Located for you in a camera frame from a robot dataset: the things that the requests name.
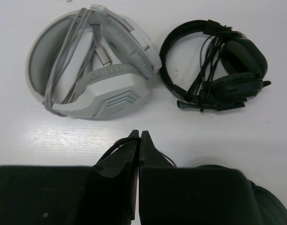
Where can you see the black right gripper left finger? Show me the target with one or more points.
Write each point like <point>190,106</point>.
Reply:
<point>102,194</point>

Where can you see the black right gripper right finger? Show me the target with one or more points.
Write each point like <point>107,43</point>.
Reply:
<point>170,195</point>

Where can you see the white grey gaming headset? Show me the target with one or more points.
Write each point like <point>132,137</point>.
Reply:
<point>92,64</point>

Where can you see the black gaming headset with mic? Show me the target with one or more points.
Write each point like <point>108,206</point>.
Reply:
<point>232,68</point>

